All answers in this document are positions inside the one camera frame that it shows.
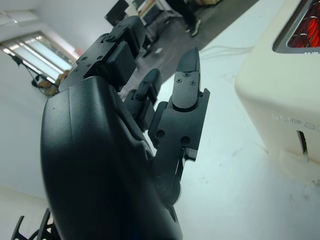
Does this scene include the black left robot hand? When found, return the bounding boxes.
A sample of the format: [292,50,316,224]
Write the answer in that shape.
[40,15,211,240]

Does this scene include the person in black trousers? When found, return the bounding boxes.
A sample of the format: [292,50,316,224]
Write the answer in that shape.
[174,0,202,38]

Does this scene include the white two-slot toaster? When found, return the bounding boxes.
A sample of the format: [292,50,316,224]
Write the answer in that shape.
[234,0,320,187]

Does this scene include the window with blinds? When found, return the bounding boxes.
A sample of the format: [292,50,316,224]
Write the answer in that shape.
[0,30,79,84]

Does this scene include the black monitor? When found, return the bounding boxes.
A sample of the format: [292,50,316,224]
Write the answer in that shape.
[104,0,131,26]

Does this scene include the metal shelf cart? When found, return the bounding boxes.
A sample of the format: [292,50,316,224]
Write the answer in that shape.
[141,0,184,58]

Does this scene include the black spoked frame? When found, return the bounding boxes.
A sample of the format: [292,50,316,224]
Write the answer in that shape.
[9,207,60,240]

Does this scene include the white toaster power cord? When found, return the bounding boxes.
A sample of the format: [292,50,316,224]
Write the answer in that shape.
[199,44,255,54]

